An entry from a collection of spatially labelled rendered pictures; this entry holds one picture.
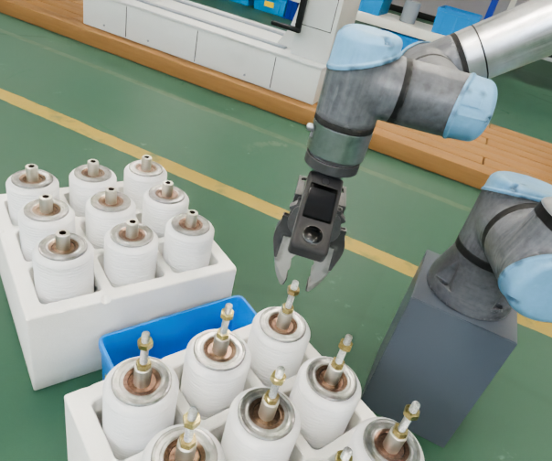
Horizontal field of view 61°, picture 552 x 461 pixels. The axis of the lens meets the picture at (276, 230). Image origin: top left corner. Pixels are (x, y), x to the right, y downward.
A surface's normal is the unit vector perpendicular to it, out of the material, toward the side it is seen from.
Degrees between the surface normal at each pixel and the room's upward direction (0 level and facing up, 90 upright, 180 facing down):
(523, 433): 0
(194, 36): 90
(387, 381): 90
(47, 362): 90
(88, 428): 0
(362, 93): 92
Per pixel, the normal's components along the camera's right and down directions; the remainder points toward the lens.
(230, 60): -0.41, 0.43
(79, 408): 0.21, -0.82
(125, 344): 0.57, 0.52
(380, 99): -0.16, 0.67
